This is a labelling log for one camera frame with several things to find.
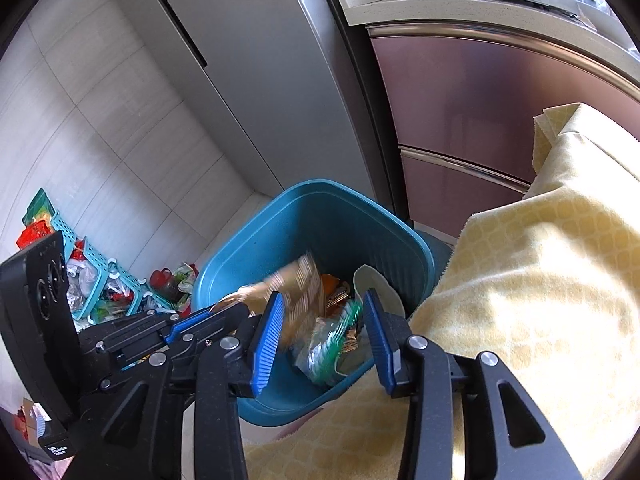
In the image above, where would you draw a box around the blue plastic trash bin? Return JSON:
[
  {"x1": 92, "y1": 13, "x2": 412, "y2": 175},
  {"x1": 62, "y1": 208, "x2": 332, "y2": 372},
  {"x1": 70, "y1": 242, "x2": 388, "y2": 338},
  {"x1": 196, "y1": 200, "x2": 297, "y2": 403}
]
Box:
[{"x1": 192, "y1": 180, "x2": 436, "y2": 428}]

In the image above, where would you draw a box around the green and white wrapper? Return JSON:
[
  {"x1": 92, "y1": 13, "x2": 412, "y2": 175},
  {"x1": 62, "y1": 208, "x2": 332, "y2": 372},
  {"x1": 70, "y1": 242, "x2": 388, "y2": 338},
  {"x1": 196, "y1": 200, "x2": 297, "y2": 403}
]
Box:
[{"x1": 292, "y1": 300, "x2": 366, "y2": 386}]

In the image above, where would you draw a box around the gold snack bag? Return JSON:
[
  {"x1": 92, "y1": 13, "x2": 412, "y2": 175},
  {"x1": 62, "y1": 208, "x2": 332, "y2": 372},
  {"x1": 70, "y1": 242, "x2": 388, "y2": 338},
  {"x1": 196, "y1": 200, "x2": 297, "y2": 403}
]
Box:
[{"x1": 235, "y1": 252, "x2": 326, "y2": 351}]

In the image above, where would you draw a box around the grey refrigerator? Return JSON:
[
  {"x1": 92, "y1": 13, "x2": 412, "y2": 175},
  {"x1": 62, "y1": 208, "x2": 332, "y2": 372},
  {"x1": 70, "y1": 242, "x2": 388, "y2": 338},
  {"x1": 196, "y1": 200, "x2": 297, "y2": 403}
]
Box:
[{"x1": 100, "y1": 0, "x2": 391, "y2": 201}]

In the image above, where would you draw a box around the teal plastic basket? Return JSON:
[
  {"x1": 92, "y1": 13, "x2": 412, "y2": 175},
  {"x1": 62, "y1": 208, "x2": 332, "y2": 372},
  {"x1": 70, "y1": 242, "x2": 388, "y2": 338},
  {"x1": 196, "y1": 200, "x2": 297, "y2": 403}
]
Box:
[{"x1": 47, "y1": 209, "x2": 171, "y2": 322}]

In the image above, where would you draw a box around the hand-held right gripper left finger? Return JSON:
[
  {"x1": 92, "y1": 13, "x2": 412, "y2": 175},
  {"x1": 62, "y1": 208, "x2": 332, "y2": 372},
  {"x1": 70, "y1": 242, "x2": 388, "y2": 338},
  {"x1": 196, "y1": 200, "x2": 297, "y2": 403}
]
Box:
[{"x1": 62, "y1": 290, "x2": 286, "y2": 480}]

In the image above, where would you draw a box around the red packet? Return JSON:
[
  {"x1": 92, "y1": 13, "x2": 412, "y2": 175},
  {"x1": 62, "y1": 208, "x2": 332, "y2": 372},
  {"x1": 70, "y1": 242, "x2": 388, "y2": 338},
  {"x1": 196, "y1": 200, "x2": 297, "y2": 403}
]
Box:
[{"x1": 16, "y1": 222, "x2": 54, "y2": 250}]

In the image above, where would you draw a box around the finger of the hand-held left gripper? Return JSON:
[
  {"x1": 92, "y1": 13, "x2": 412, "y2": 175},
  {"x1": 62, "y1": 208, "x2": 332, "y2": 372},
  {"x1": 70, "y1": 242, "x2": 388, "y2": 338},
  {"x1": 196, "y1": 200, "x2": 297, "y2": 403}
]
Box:
[
  {"x1": 166, "y1": 306, "x2": 217, "y2": 345},
  {"x1": 172, "y1": 304, "x2": 252, "y2": 361}
]

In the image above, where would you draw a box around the green packet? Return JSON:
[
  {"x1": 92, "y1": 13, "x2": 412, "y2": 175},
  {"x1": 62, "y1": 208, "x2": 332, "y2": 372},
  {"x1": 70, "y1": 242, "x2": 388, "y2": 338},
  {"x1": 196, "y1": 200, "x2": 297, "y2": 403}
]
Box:
[{"x1": 22, "y1": 187, "x2": 54, "y2": 226}]

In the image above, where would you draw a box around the red jar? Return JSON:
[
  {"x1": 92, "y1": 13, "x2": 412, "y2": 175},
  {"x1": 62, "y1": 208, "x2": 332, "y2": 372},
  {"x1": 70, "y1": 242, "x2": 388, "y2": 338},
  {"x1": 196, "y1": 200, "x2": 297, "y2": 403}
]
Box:
[{"x1": 150, "y1": 267, "x2": 177, "y2": 302}]

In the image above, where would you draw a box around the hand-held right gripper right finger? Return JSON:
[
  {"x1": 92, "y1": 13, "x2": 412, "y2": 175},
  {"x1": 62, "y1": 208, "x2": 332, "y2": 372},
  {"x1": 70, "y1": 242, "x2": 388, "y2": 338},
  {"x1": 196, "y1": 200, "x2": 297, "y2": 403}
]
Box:
[{"x1": 362, "y1": 289, "x2": 586, "y2": 480}]

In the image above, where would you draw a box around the mauve lower kitchen cabinet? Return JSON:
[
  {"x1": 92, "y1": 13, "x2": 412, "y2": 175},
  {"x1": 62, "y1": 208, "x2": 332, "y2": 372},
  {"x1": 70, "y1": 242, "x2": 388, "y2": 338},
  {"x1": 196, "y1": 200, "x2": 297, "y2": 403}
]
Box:
[{"x1": 365, "y1": 20, "x2": 640, "y2": 241}]

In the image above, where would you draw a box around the yellow tablecloth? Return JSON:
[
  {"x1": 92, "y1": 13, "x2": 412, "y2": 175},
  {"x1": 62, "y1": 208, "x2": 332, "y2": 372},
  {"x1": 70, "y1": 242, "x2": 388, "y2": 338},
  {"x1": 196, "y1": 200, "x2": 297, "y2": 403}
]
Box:
[{"x1": 242, "y1": 102, "x2": 640, "y2": 480}]

